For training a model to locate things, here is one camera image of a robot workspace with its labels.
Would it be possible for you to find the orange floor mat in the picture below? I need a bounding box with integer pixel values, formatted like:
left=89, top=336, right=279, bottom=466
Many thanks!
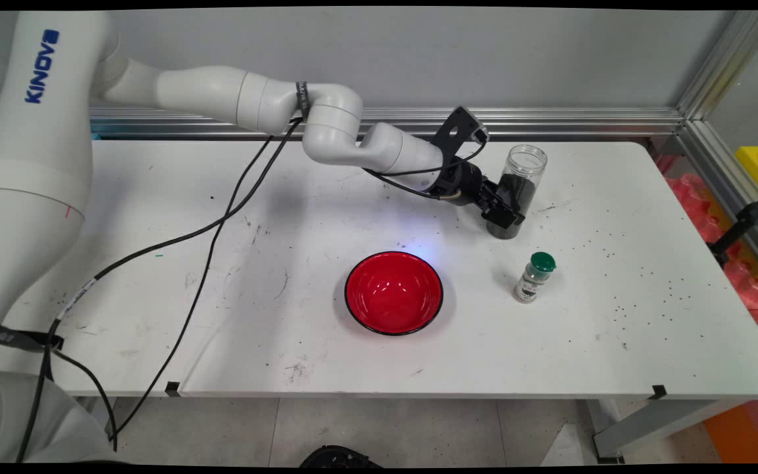
left=703, top=395, right=758, bottom=463

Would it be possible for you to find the black object on floor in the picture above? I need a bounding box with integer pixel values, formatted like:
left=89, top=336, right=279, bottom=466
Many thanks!
left=299, top=445, right=383, bottom=468

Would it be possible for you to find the horizontal aluminium frame rail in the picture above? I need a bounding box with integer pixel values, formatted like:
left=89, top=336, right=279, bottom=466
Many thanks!
left=89, top=107, right=686, bottom=140

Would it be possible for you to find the side aluminium frame rail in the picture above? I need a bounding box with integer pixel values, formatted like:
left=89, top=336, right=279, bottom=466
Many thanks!
left=676, top=120, right=758, bottom=287

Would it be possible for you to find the red bowl with black rim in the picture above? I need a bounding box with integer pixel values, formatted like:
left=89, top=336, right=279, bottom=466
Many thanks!
left=344, top=251, right=445, bottom=336

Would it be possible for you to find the upright aluminium frame post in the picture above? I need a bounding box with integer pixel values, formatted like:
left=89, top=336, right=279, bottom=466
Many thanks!
left=676, top=10, right=758, bottom=120

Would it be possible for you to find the clear jar with black seeds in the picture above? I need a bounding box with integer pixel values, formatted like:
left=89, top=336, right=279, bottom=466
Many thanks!
left=486, top=145, right=548, bottom=240

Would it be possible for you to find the thin black cable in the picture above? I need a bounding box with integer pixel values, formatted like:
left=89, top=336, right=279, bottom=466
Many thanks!
left=50, top=128, right=465, bottom=455

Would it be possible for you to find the red plastic bag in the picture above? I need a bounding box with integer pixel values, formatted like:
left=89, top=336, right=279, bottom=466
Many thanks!
left=655, top=155, right=758, bottom=359

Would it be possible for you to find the grey table leg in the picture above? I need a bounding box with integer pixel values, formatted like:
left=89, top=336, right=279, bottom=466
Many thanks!
left=586, top=397, right=748, bottom=463

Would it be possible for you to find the spice shaker with green cap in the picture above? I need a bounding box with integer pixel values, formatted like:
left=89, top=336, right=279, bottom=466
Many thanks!
left=513, top=251, right=557, bottom=304

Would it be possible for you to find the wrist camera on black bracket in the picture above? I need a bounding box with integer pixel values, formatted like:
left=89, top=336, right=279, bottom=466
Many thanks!
left=430, top=107, right=490, bottom=163

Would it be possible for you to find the black stand pole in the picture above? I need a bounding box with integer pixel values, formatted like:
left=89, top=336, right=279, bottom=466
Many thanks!
left=708, top=184, right=758, bottom=267

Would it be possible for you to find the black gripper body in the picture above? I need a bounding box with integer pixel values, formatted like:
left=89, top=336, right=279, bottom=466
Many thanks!
left=435, top=160, right=501, bottom=211

